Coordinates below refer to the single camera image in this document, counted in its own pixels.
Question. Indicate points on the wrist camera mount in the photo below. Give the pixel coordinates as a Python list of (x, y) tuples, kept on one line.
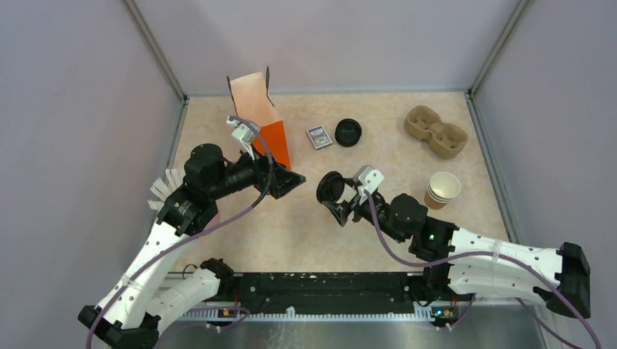
[(367, 180), (244, 133)]

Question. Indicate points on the brown pulp cup carrier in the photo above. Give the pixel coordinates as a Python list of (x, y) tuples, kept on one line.
[(446, 140)]

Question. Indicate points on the single brown paper cup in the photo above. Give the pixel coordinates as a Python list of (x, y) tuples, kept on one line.
[(348, 194)]

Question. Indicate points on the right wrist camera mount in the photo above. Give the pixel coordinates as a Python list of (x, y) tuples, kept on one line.
[(367, 180)]

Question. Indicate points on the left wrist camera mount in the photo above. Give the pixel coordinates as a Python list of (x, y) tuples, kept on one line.
[(244, 133)]

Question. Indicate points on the orange paper bag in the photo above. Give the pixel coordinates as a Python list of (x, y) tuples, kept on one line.
[(251, 99)]

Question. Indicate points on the white plastic stirrers bundle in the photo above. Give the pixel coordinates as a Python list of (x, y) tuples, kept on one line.
[(163, 187)]

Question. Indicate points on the stack of black lids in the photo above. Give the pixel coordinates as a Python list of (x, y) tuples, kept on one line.
[(348, 132)]

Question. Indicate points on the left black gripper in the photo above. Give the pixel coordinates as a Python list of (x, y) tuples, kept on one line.
[(263, 171)]

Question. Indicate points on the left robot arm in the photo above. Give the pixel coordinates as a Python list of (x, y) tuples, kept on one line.
[(135, 313)]

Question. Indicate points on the stack of brown paper cups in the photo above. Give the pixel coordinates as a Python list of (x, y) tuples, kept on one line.
[(443, 188)]

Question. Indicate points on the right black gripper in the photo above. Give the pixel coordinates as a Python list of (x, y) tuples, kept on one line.
[(343, 210)]

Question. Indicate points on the single black cup lid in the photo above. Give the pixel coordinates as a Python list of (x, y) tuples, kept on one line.
[(330, 187)]

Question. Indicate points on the playing card box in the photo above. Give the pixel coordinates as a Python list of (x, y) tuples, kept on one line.
[(319, 137)]

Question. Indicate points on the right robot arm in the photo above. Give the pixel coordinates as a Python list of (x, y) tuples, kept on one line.
[(458, 259)]

